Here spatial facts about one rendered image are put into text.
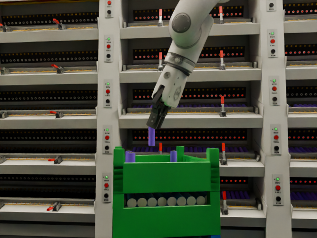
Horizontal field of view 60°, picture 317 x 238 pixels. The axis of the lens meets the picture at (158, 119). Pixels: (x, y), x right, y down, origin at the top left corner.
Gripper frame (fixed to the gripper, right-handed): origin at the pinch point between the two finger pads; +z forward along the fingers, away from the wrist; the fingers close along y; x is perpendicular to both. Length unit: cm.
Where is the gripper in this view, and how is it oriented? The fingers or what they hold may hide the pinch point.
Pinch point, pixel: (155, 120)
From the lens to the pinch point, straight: 77.0
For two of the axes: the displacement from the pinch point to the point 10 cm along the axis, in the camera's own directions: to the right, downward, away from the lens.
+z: -3.9, 9.2, 0.8
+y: 3.7, 0.8, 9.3
